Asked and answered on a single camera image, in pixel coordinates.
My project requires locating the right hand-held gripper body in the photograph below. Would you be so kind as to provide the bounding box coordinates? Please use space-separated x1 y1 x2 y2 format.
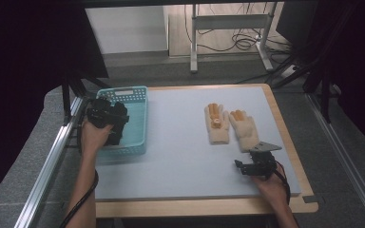
248 141 283 181

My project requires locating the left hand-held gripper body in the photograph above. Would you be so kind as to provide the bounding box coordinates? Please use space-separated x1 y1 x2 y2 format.
86 97 119 129

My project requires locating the person's right hand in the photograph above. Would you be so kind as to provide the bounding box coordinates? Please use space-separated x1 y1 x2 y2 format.
250 170 290 207

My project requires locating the person's left hand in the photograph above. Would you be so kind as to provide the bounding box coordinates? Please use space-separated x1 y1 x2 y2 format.
80 121 116 157

